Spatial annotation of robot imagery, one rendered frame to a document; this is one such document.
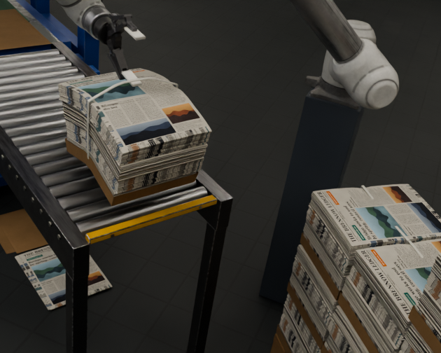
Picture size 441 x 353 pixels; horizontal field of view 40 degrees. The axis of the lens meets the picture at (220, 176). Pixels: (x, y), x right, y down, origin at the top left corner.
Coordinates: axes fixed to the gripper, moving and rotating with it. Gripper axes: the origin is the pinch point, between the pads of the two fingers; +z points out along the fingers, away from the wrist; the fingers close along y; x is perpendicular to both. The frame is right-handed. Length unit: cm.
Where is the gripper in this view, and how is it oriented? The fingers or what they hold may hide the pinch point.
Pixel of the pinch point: (137, 59)
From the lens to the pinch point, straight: 172.6
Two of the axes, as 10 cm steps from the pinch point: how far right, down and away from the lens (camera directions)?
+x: -8.1, 2.6, -5.3
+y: -1.5, 7.7, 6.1
